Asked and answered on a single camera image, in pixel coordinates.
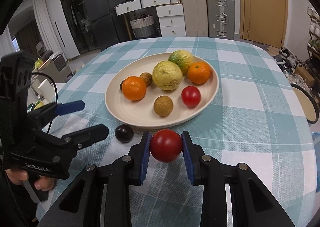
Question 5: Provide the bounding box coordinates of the dark plum back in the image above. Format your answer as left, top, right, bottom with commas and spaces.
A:
115, 124, 134, 144

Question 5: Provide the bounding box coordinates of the orange mandarin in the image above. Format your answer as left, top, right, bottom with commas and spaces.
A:
187, 62, 211, 84
121, 76, 146, 101

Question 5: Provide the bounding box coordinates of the red tomato front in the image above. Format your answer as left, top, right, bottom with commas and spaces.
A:
150, 129, 183, 163

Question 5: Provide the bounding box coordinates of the red tomato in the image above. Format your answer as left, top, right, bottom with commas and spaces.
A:
150, 129, 183, 163
181, 86, 201, 108

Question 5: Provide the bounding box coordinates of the brown longan large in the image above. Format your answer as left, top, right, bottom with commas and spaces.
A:
153, 95, 174, 117

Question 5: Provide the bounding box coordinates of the brown longan small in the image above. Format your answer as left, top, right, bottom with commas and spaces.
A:
139, 72, 153, 87

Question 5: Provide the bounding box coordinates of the large yellow guava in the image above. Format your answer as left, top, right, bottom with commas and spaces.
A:
152, 61, 183, 91

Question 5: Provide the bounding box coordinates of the red tomato back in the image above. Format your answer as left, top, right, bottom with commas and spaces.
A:
181, 86, 201, 108

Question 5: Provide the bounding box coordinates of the green yellow guava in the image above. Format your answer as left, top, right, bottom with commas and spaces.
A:
168, 50, 194, 75

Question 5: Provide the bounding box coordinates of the left hand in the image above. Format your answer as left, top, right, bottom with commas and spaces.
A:
5, 167, 55, 192

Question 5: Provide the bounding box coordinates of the teal checkered tablecloth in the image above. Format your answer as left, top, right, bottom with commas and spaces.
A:
50, 37, 317, 226

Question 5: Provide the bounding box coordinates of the cream round plate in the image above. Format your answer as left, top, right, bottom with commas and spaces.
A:
105, 53, 219, 129

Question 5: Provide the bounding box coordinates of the round wooden stool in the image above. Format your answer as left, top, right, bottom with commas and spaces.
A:
291, 83, 319, 124

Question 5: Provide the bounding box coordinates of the woven laundry basket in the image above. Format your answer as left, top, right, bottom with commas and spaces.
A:
130, 14, 156, 39

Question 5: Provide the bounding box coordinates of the black refrigerator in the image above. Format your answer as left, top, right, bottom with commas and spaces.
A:
84, 0, 129, 51

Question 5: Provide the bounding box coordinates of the white drawer cabinet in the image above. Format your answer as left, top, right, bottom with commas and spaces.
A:
115, 0, 186, 37

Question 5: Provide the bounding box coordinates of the wooden shoe rack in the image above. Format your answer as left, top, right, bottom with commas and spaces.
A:
307, 7, 320, 77

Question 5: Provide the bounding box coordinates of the beige suitcase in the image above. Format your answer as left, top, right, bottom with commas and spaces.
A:
182, 0, 208, 37

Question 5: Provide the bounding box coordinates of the silver aluminium suitcase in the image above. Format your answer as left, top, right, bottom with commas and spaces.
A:
207, 0, 235, 40

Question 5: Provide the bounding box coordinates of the wooden door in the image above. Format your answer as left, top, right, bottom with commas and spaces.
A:
240, 0, 287, 48

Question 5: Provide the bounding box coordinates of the black cable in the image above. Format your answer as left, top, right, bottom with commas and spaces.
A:
31, 71, 59, 134

